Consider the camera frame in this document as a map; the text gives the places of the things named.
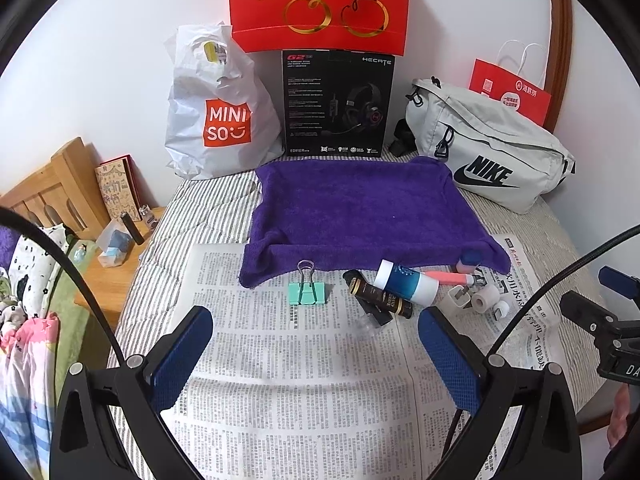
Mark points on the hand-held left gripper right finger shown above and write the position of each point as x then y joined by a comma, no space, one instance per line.
450,360

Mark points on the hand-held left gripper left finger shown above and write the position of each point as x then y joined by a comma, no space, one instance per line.
182,355

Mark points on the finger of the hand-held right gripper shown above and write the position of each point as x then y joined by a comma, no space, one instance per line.
587,311
619,280

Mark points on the white charger plug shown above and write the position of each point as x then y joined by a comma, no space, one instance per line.
457,301

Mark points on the white cube adapter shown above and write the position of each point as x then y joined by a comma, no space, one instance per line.
484,300

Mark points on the small white usb light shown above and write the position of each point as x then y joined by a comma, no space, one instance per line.
501,311

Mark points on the pink razor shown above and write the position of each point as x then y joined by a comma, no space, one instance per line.
452,277

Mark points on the black usb stick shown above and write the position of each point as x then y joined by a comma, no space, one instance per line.
377,315

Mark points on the clear plastic cap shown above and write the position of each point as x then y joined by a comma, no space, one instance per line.
368,329

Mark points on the green binder clip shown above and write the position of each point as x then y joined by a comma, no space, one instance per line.
306,292

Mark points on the person's right hand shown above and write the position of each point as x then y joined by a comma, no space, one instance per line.
625,412

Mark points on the white and blue bottle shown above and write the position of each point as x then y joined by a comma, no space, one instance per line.
407,280

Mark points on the small black bottle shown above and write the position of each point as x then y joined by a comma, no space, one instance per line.
380,297

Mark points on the blue rubber bulb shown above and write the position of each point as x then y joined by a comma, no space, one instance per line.
470,261

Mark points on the wooden nightstand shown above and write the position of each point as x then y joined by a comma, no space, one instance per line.
115,280

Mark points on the newspaper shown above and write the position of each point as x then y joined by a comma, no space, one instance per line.
300,385

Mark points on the clear box with blue item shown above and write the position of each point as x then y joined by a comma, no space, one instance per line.
114,247

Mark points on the black cylinder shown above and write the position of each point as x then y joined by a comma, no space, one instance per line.
133,230

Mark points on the small glass bottle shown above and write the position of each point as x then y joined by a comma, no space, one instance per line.
147,215

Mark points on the striped bed sheet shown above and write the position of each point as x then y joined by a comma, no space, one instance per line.
210,205

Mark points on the pink patterned blanket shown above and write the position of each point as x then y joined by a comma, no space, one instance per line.
22,385

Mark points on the purple towel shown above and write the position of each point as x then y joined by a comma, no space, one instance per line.
365,210

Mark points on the white floral pillow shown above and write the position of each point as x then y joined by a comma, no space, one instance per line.
35,265

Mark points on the patterned notebook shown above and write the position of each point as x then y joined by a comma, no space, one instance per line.
117,190

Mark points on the grey waist bag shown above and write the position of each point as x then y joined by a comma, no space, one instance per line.
495,145

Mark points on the purple plush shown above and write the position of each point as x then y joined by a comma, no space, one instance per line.
7,242

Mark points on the wooden headboard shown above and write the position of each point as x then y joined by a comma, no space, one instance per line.
55,180

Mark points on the white plastic shopping bag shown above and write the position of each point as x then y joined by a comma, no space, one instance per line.
220,110

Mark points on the black headset box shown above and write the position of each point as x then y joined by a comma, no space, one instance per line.
335,105

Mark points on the red gift bag gold print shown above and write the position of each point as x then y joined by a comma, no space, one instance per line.
320,5

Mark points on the brown wooden frame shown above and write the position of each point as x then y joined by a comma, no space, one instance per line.
562,50

